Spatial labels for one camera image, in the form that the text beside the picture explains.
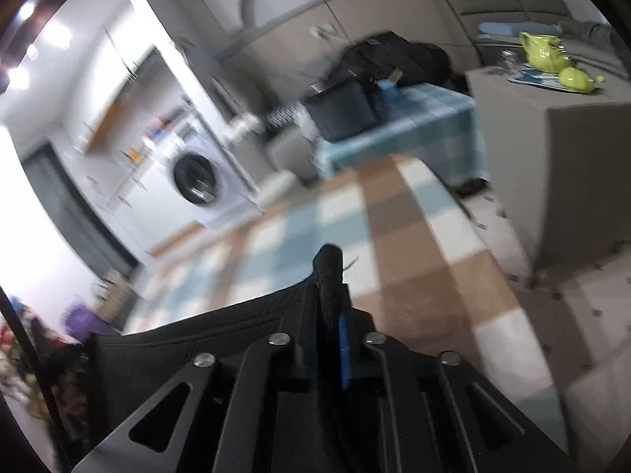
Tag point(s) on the tall grey side table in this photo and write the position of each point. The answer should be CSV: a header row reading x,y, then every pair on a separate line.
x,y
581,172

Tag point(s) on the white cloth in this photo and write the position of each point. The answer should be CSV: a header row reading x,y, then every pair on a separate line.
x,y
245,123

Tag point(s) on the green cup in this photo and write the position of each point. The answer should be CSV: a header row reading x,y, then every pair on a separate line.
x,y
577,80

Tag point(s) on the wicker basket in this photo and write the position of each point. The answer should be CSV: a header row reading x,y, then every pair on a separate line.
x,y
116,300

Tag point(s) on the white wall socket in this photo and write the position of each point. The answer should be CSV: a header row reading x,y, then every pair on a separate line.
x,y
325,32

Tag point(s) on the checked blanket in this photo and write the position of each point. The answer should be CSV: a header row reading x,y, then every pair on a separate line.
x,y
394,236

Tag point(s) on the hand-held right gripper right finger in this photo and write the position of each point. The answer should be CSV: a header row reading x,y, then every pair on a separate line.
x,y
345,354

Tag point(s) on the blue checked tablecloth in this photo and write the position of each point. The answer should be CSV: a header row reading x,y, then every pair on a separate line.
x,y
424,123

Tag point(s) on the white washing machine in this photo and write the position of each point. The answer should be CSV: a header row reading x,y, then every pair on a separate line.
x,y
207,182

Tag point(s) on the dark door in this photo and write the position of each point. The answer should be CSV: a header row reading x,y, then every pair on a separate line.
x,y
74,207

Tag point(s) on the dark grey clothes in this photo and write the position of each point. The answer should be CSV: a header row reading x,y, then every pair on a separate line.
x,y
591,34

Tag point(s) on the blue pillow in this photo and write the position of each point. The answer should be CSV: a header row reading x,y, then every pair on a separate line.
x,y
512,28

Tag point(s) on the black jacket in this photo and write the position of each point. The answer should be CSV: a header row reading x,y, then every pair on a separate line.
x,y
394,56

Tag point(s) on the grey sofa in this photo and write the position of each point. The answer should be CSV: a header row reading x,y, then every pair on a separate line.
x,y
286,150

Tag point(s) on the blue tray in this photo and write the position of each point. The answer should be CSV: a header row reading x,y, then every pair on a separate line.
x,y
537,78

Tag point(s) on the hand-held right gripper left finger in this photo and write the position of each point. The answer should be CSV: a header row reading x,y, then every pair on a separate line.
x,y
305,335

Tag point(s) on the blue bowl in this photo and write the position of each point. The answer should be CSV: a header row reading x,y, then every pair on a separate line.
x,y
389,86

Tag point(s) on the houndstooth cushion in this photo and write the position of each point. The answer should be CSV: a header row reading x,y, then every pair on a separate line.
x,y
285,114

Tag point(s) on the purple bag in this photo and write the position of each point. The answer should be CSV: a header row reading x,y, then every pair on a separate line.
x,y
81,322

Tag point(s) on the black rice cooker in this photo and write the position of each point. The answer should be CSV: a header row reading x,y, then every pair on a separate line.
x,y
342,111

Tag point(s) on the black metal stand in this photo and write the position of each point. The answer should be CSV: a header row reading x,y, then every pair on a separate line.
x,y
29,374

